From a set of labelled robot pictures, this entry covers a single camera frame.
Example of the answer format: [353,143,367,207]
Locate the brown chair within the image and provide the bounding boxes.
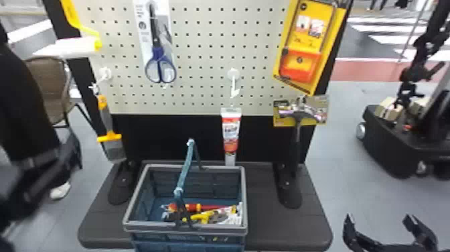
[23,56,93,129]

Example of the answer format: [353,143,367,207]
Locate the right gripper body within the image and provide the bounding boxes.
[372,241,419,252]

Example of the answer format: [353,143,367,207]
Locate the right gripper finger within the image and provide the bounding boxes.
[401,213,439,252]
[342,212,375,252]

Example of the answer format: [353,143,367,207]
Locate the white tube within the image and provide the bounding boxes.
[220,107,243,166]

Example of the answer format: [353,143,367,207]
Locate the red screwdriver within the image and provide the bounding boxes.
[164,202,226,213]

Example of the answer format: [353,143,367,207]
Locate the blue scissors on card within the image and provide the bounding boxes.
[132,0,178,85]

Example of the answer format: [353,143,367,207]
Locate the yellow handled scraper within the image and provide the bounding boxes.
[95,93,128,164]

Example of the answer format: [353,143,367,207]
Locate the blue basket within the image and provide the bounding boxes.
[121,137,249,252]

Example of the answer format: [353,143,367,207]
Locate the person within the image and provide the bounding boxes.
[0,21,84,202]

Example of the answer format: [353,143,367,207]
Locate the white pegboard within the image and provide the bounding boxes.
[42,0,354,210]

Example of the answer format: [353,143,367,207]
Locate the yellow pliers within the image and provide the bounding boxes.
[181,208,230,226]

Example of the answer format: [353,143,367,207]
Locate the hammer on card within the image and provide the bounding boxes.
[273,94,330,177]

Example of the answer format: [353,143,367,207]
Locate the orange tool on yellow card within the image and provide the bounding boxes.
[272,0,349,97]

